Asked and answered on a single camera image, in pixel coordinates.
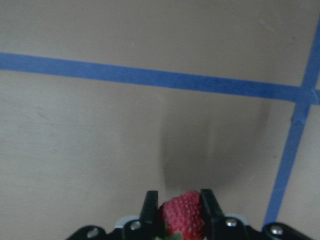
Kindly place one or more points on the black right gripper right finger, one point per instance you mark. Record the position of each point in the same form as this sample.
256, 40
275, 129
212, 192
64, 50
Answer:
213, 215

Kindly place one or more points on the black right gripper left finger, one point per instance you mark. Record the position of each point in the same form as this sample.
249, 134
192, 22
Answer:
148, 213

